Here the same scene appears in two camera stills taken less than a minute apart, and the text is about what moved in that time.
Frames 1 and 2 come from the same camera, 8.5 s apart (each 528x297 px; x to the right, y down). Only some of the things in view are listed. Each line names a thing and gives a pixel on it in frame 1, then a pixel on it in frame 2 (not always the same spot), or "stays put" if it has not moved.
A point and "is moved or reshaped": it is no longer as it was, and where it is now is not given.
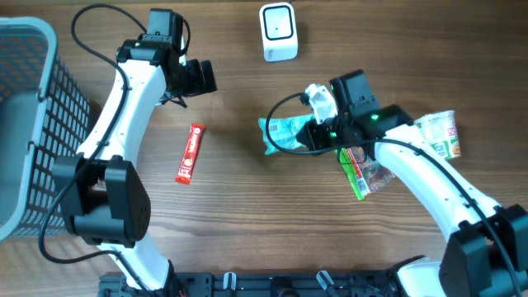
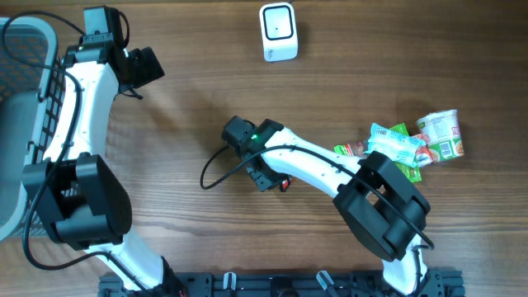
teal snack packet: [283, 132] is moved or reshaped
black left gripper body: [191, 82] to [143, 71]
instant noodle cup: [440, 130] stays put
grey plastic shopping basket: [45, 122] stays put
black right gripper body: [330, 134] to [266, 178]
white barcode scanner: [279, 34] stays put
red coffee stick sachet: [186, 167] to [285, 184]
